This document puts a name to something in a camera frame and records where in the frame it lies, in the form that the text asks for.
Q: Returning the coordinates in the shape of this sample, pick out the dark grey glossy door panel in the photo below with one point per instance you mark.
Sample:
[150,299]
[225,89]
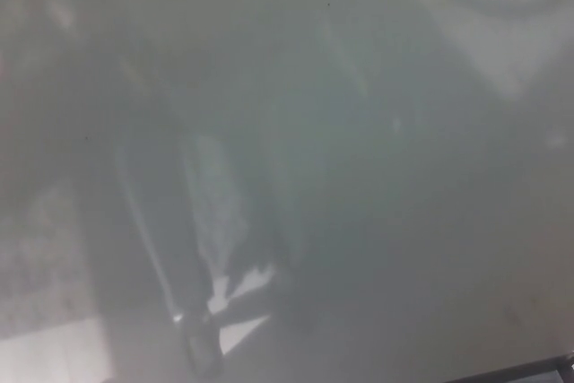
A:
[287,154]

